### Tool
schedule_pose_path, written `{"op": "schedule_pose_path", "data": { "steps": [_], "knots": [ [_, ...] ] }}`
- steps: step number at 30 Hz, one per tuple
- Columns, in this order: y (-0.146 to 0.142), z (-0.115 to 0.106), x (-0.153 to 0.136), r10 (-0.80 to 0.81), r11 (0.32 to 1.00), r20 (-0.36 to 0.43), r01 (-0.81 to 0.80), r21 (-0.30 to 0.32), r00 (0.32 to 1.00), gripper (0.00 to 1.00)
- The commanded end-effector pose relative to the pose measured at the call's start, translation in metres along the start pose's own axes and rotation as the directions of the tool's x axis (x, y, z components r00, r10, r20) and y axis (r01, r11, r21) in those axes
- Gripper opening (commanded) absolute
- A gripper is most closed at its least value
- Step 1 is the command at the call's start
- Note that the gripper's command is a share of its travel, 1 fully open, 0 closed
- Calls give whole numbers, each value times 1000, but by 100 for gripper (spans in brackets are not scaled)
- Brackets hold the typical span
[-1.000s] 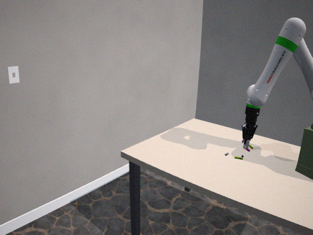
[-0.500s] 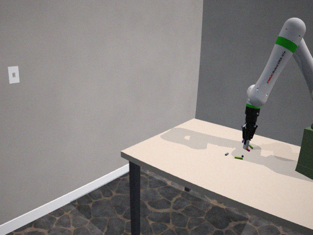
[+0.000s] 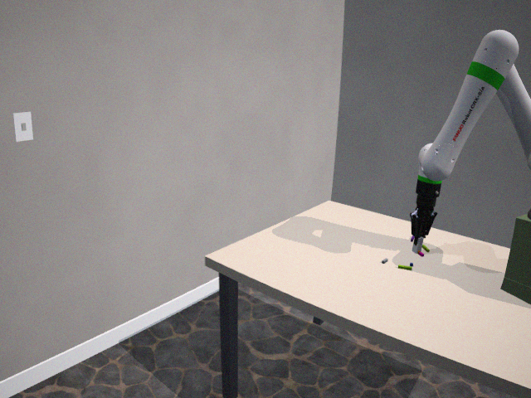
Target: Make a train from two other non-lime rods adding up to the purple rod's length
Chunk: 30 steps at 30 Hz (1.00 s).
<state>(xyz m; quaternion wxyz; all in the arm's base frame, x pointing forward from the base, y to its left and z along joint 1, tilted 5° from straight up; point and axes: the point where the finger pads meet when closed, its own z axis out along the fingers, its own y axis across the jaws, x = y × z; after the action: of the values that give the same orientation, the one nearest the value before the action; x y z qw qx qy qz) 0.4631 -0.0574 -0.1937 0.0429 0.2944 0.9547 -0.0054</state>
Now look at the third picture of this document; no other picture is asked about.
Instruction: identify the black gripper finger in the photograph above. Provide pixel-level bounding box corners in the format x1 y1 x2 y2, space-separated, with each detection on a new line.
410 208 426 254
419 211 437 251

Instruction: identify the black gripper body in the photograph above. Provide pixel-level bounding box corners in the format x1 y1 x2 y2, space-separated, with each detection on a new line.
416 195 436 219

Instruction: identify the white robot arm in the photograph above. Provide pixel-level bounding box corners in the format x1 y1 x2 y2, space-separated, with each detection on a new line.
416 30 531 198

